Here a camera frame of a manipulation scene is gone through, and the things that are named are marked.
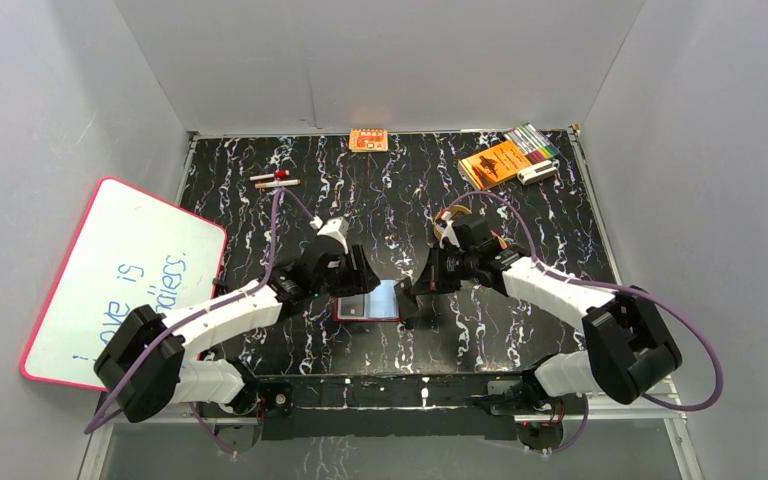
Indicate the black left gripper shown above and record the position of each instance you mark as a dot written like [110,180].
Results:
[360,273]

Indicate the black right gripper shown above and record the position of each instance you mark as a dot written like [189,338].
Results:
[431,279]

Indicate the black VIP credit card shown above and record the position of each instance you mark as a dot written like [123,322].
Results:
[351,308]

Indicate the red leather card holder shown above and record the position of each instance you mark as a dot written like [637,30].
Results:
[382,303]

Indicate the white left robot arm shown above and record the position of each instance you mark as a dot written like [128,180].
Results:
[153,360]

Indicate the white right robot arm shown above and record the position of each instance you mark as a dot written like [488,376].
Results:
[628,348]

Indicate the yellow oval tray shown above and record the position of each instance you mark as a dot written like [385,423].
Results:
[453,215]

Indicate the red capped marker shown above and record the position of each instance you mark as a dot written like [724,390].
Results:
[276,175]

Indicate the small orange notepad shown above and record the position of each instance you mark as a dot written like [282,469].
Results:
[368,140]

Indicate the orange white marker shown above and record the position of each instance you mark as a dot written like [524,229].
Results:
[277,183]

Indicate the orange book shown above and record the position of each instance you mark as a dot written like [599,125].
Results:
[493,166]

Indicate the white whiteboard eraser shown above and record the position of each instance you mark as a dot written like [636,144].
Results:
[537,172]

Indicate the pack of coloured markers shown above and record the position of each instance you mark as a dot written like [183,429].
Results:
[534,144]

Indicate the pink framed whiteboard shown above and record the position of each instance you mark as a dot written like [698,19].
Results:
[131,249]

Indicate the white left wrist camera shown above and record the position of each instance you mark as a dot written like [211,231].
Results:
[335,228]

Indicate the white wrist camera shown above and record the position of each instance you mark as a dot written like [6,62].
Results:
[444,231]
[335,228]

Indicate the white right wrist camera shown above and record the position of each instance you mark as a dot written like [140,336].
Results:
[444,231]

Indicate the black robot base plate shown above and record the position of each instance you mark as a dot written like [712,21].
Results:
[502,406]

